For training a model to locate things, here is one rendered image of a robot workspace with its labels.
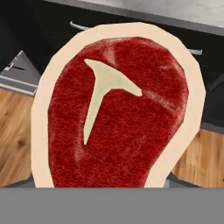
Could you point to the grey appliance panel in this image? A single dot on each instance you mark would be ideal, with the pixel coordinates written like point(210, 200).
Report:
point(20, 75)

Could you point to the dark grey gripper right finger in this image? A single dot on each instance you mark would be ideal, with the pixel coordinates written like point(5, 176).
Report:
point(178, 182)

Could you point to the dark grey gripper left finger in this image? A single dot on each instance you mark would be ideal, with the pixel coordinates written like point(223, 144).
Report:
point(25, 183)

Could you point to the black drawer front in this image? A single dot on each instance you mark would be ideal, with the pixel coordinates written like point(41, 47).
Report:
point(43, 32)

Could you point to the black cupboard door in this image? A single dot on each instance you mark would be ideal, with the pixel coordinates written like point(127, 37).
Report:
point(214, 102)

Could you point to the raw red steak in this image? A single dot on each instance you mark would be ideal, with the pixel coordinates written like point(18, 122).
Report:
point(122, 122)

